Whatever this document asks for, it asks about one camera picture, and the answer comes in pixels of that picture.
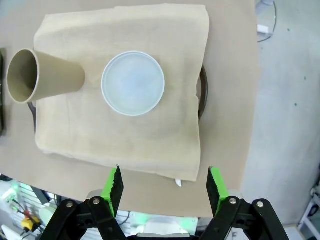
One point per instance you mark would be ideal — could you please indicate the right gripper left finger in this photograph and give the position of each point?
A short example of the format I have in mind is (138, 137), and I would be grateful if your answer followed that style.
(113, 190)

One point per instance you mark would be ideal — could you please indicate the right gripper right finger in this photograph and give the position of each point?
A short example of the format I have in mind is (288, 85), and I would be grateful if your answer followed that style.
(217, 187)

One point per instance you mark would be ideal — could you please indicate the beige cloth mat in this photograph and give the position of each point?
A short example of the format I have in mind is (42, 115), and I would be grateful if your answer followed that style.
(120, 140)

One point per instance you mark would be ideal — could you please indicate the white bowl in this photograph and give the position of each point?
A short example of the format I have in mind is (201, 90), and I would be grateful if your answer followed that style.
(132, 83)

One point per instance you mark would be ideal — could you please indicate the brown tall cup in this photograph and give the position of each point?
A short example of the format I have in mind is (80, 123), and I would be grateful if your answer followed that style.
(50, 77)

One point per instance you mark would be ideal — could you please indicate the dark brown serving tray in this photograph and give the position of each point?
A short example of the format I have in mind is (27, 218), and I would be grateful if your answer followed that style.
(203, 92)
(2, 95)

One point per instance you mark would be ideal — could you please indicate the yellow emergency stop box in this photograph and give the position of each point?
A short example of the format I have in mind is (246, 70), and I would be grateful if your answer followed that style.
(30, 223)

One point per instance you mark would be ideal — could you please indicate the round glass stand base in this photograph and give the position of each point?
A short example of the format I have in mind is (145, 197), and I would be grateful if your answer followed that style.
(268, 27)

